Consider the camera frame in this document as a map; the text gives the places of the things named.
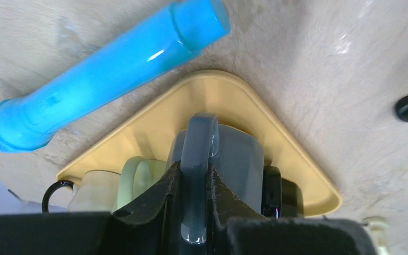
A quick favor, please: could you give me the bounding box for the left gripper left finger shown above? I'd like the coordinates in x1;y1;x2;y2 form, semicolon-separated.
0;164;180;254

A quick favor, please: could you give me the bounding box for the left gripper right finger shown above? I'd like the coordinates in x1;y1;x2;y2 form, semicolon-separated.
208;166;376;254

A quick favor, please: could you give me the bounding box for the black mug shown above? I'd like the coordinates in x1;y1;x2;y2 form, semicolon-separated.
261;166;304;218

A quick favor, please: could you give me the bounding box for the grey mug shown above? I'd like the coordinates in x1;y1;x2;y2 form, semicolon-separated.
167;113;264;245

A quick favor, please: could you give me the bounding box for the light green mug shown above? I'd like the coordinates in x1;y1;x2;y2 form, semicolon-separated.
114;156;166;211

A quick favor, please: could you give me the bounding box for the cream white mug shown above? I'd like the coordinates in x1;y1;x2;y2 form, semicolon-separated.
66;170;120;212

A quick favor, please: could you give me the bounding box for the yellow tray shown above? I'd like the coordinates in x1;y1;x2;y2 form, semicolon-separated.
56;70;343;217

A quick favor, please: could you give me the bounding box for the blue plastic tube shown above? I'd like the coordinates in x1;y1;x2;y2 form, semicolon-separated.
0;1;231;153

